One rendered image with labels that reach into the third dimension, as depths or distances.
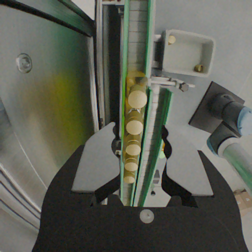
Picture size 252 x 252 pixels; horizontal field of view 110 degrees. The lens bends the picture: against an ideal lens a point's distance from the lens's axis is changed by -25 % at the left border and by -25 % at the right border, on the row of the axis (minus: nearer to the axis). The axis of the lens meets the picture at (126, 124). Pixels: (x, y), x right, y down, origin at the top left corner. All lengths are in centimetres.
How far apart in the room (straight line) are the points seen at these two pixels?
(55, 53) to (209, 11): 69
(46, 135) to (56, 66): 11
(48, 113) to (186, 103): 65
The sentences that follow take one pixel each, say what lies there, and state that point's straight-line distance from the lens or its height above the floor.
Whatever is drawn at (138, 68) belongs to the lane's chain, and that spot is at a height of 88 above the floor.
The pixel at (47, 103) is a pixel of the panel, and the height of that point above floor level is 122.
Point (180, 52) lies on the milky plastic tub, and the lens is 63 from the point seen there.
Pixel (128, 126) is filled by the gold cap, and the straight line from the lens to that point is 23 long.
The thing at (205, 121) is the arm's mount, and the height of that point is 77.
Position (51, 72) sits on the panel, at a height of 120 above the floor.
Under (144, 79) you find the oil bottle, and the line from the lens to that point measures 28.
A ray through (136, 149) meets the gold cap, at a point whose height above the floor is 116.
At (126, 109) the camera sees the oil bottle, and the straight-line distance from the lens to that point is 29.
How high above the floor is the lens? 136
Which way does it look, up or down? 60 degrees down
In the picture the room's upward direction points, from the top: 173 degrees counter-clockwise
